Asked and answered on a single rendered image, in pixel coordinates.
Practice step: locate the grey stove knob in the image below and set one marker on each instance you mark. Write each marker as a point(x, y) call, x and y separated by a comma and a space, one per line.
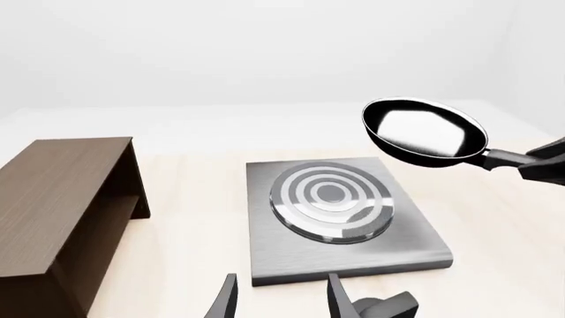
point(388, 306)

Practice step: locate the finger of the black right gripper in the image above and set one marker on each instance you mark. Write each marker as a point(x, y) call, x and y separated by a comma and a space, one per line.
point(545, 172)
point(549, 150)

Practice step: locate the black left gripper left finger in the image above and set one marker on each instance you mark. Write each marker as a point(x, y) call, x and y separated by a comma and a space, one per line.
point(224, 301)

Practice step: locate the brown wooden shelf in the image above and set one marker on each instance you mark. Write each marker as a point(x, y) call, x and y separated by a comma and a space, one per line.
point(57, 198)

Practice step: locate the flat grey stove plate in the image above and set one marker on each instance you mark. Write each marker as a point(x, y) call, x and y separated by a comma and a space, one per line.
point(335, 212)

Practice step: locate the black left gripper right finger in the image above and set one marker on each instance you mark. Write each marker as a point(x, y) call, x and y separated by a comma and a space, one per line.
point(339, 301)

